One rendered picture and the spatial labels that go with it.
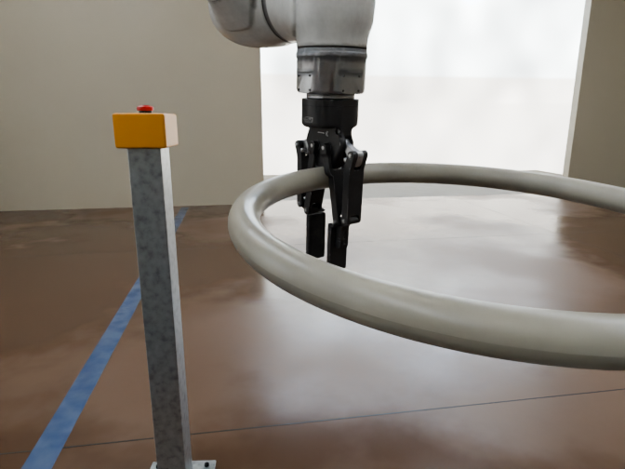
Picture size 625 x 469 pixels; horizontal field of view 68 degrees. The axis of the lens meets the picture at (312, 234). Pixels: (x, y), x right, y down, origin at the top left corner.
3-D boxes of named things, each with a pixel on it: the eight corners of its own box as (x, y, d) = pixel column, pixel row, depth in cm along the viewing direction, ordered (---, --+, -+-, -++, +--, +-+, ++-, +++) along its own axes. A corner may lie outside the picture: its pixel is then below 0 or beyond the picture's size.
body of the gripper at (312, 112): (288, 95, 61) (288, 164, 64) (326, 98, 55) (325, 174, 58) (333, 95, 66) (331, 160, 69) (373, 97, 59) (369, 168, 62)
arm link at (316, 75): (324, 46, 52) (323, 100, 54) (382, 50, 57) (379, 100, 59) (282, 48, 59) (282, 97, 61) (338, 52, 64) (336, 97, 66)
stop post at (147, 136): (216, 462, 147) (195, 111, 121) (205, 514, 128) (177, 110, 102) (152, 464, 147) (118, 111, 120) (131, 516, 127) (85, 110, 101)
